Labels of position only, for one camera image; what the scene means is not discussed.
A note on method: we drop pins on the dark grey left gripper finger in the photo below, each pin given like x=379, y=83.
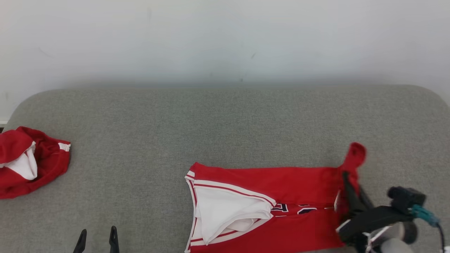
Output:
x=81, y=244
x=114, y=242

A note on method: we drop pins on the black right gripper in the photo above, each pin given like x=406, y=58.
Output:
x=372, y=219

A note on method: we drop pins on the red basketball jersey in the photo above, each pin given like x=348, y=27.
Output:
x=299, y=182

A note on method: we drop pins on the red shorts with white trim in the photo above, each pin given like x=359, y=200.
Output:
x=49, y=165

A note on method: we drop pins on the grey fabric mat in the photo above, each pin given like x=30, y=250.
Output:
x=211, y=123

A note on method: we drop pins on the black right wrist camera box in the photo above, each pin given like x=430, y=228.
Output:
x=406, y=198

